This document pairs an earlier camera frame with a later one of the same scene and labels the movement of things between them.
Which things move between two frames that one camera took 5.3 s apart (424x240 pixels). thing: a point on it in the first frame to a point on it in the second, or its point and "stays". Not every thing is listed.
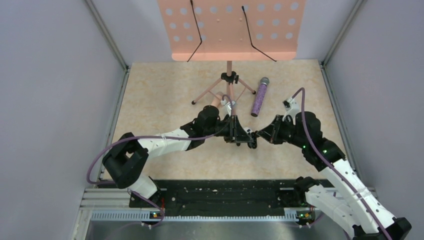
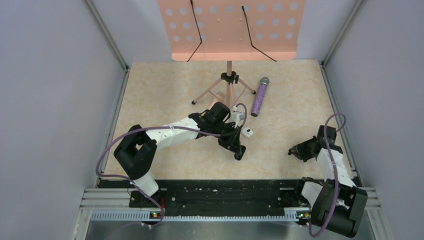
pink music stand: [234, 30] stays
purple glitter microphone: [260, 97] stays
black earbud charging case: [253, 145] to [237, 156]
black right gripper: [271, 133] to [299, 151]
